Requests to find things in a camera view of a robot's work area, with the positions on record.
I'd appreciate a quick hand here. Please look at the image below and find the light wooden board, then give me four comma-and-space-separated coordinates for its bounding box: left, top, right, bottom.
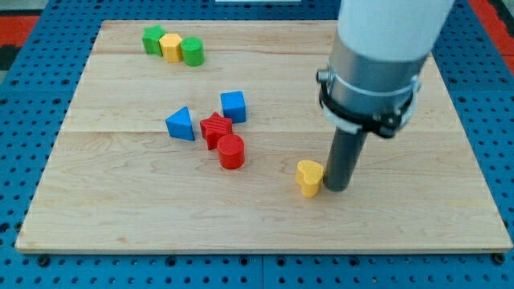
15, 20, 512, 254

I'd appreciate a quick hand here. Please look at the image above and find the blue triangle block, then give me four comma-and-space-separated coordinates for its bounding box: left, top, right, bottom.
165, 107, 195, 141

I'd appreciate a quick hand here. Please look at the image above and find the red cylinder block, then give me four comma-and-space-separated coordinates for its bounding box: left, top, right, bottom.
217, 134, 245, 169

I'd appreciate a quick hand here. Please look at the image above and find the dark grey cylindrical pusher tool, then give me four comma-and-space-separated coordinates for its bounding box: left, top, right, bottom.
324, 128, 367, 192

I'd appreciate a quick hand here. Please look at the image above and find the green star block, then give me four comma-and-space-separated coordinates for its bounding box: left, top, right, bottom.
141, 25, 166, 56

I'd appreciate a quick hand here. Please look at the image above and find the yellow hexagon block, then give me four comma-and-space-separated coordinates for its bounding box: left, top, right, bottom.
159, 33, 182, 63

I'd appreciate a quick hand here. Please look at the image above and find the blue cube block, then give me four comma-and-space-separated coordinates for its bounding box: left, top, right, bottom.
220, 91, 247, 124

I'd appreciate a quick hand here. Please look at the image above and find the green cylinder block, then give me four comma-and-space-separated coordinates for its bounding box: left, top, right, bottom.
181, 37, 205, 67

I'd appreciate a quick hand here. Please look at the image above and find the red star block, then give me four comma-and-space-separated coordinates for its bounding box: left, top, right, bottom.
200, 112, 233, 150

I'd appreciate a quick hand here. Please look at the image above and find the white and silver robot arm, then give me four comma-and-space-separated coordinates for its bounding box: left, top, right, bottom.
316, 0, 454, 138

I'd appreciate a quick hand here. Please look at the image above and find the yellow heart block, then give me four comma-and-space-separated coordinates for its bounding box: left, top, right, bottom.
296, 160, 324, 197

